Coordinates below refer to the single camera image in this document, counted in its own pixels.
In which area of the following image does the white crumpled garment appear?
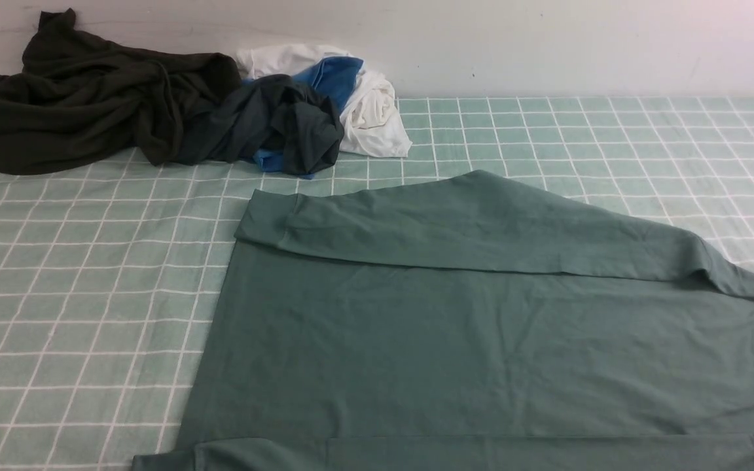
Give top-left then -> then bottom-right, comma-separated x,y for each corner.
236,44 -> 411,158

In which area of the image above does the dark teal crumpled garment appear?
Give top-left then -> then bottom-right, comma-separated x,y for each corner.
171,75 -> 344,176

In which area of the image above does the dark olive crumpled garment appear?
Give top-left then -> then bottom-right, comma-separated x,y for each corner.
0,9 -> 242,175

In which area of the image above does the green checkered tablecloth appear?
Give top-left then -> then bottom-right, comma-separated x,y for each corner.
0,96 -> 754,470

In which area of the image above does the blue crumpled garment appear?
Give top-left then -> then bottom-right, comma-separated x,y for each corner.
252,56 -> 363,179

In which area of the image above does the green long-sleeve top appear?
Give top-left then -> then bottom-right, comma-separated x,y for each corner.
132,171 -> 754,470

